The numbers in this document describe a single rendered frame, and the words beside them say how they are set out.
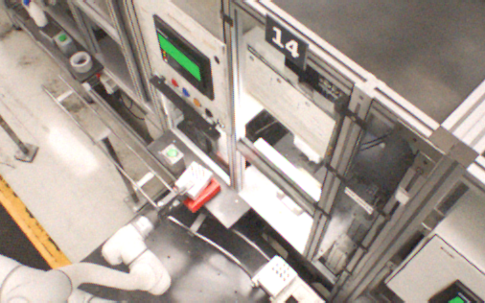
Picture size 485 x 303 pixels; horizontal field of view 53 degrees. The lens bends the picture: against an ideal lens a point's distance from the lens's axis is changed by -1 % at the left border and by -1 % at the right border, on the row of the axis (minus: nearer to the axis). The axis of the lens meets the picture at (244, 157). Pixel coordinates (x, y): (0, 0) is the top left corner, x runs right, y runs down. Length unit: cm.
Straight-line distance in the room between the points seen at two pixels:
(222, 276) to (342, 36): 138
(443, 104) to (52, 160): 279
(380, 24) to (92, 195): 243
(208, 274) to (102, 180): 129
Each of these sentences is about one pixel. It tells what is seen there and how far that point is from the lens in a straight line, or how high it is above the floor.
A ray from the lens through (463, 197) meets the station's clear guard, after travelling 107.
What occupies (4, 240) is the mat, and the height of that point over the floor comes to 1.
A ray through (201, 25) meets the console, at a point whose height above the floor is 182.
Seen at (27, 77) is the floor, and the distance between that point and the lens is 392.
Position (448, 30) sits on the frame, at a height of 201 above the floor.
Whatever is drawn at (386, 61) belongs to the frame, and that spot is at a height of 201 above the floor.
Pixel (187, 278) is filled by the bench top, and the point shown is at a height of 68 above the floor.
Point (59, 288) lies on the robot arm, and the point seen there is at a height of 145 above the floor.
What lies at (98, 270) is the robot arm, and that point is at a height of 125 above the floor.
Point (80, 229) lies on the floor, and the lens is 317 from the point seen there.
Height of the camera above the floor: 282
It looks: 62 degrees down
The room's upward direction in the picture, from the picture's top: 1 degrees counter-clockwise
